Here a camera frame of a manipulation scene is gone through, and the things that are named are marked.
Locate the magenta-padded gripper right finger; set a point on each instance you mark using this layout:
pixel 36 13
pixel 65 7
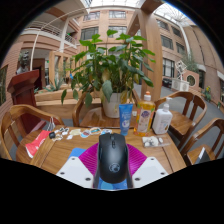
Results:
pixel 146 168

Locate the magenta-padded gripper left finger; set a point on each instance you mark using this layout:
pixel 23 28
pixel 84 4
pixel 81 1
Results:
pixel 78 168

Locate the black computer mouse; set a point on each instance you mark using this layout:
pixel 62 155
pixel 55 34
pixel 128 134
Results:
pixel 113 160

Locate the clear plastic packet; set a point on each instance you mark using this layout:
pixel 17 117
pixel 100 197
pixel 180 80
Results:
pixel 155 141

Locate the small black fob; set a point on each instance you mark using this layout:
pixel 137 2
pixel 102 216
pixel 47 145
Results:
pixel 52 135

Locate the blue sticker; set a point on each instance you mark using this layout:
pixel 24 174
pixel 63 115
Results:
pixel 106 131

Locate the white pump bottle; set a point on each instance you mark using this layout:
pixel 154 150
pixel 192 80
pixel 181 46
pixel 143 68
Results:
pixel 162 120

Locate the orange liquid clear bottle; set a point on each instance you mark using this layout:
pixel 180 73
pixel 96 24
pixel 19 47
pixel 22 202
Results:
pixel 144 116

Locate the blue squeeze tube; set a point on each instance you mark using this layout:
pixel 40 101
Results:
pixel 125 118

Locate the black notebook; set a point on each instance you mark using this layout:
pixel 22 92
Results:
pixel 202 156

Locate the spiky green agave plant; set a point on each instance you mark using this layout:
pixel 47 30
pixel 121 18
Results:
pixel 53 86

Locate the green potted plant white pot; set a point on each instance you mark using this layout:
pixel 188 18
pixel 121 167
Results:
pixel 110 70

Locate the white outdoor sculpture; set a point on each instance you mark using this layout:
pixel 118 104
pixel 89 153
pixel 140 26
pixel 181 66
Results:
pixel 181 70

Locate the dark bust statue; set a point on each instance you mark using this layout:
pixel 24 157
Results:
pixel 23 63

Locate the red-brown wooden pedestal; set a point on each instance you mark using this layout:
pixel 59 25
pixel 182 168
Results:
pixel 25 90

